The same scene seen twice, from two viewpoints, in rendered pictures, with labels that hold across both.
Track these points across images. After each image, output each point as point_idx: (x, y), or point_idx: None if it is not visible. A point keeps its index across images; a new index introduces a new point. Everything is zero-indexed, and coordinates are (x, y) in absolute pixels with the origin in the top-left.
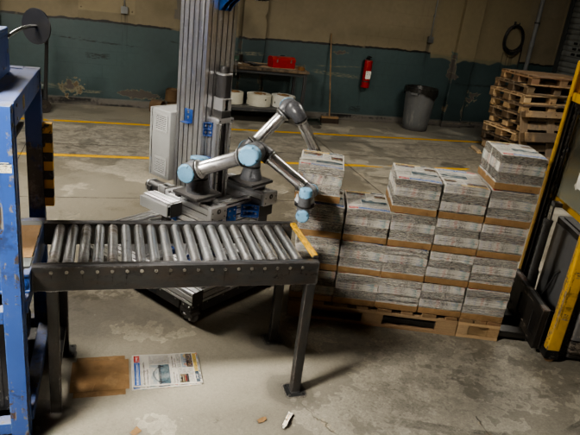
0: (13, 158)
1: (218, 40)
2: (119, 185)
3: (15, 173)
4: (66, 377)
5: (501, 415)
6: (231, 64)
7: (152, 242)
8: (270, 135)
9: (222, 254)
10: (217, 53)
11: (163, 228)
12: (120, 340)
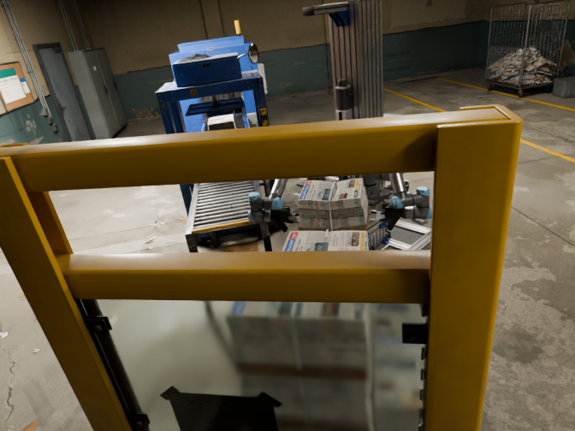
0: (161, 115)
1: (341, 56)
2: (545, 202)
3: (166, 121)
4: (240, 242)
5: None
6: (358, 78)
7: (224, 185)
8: None
9: (204, 203)
10: (342, 67)
11: (246, 184)
12: (275, 250)
